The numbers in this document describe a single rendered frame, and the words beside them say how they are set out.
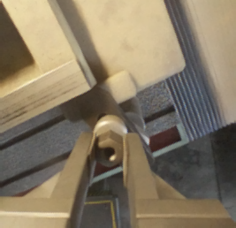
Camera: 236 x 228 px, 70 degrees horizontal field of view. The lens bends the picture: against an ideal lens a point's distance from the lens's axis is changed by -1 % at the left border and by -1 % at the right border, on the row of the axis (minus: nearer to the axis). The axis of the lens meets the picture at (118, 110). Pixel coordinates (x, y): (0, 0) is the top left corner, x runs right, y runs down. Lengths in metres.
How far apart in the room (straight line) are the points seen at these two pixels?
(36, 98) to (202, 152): 1.51
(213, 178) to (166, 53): 1.62
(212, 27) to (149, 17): 0.27
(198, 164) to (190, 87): 1.24
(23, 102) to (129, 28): 0.15
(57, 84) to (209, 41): 0.38
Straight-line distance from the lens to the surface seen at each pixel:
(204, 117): 0.51
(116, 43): 0.23
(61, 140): 0.49
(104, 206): 1.32
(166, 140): 0.51
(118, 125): 0.17
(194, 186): 1.77
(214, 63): 0.49
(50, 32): 0.19
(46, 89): 0.18
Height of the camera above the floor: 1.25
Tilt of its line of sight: 75 degrees down
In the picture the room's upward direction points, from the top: 176 degrees clockwise
